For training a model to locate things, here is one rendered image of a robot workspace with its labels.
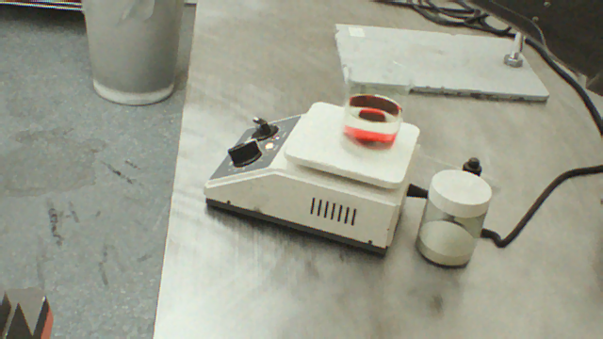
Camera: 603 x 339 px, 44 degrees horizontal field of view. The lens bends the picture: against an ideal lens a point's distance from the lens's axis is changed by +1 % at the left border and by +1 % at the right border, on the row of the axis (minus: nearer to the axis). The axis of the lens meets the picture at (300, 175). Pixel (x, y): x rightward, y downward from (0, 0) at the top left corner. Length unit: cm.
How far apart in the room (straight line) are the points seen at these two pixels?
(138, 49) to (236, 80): 135
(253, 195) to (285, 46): 44
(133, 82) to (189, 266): 175
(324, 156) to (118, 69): 173
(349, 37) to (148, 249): 91
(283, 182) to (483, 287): 22
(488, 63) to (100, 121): 147
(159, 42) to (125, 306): 94
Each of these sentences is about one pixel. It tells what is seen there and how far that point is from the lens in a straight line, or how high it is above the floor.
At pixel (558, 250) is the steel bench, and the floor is 75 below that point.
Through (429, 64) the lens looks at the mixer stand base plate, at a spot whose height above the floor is 76.
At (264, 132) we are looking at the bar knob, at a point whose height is 81.
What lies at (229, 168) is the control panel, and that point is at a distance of 78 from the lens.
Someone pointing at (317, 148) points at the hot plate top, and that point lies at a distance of 74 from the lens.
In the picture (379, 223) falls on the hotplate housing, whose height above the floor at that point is 79.
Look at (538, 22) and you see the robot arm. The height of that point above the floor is 107.
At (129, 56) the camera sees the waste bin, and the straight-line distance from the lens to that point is 239.
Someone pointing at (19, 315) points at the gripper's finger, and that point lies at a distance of 23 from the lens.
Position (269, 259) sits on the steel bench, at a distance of 73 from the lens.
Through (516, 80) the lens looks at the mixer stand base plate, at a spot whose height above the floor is 76.
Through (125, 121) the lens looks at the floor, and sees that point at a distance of 239.
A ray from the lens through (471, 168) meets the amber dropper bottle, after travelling 82.
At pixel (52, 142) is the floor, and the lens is 230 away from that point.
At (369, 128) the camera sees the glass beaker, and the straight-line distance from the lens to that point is 72.
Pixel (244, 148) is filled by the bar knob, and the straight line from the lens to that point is 77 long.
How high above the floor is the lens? 123
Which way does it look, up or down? 34 degrees down
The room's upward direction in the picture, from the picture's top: 8 degrees clockwise
